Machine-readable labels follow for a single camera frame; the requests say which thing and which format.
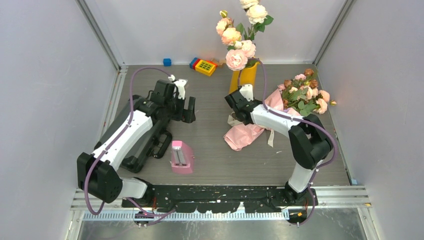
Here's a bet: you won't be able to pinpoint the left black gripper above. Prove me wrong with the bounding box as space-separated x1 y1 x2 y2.
164 93 195 124

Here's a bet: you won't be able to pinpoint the beige ribbon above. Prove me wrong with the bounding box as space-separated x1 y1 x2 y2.
223 112 275 151

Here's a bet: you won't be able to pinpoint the pink flower bouquet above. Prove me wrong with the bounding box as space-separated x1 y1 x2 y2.
223 68 337 152

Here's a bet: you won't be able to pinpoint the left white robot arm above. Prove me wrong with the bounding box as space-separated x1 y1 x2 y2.
77 79 196 207

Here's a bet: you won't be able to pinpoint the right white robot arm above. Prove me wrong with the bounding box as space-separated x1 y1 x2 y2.
225 90 335 205

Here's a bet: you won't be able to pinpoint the yellow vase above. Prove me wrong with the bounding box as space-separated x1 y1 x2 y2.
228 61 260 94

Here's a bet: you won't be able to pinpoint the peach roses in vase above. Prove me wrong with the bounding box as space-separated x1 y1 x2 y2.
215 0 274 72

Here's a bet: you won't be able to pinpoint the black hard case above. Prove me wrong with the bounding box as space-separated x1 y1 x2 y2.
108 95 172 173

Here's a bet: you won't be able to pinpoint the pink toy toaster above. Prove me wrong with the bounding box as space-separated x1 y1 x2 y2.
170 140 195 175

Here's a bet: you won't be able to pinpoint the yellow toy block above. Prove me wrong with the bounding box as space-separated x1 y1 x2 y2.
189 57 217 77

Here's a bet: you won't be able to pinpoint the blue cube block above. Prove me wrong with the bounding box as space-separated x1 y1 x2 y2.
162 58 172 67

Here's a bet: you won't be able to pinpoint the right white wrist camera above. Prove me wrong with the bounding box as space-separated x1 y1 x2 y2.
239 84 255 102

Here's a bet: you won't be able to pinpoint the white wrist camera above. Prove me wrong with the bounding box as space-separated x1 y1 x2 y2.
239 84 255 102
168 74 188 100

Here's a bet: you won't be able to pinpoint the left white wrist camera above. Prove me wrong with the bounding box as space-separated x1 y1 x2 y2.
168 74 188 100

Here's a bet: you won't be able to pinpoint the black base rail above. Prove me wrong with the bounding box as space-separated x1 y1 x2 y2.
119 184 318 214

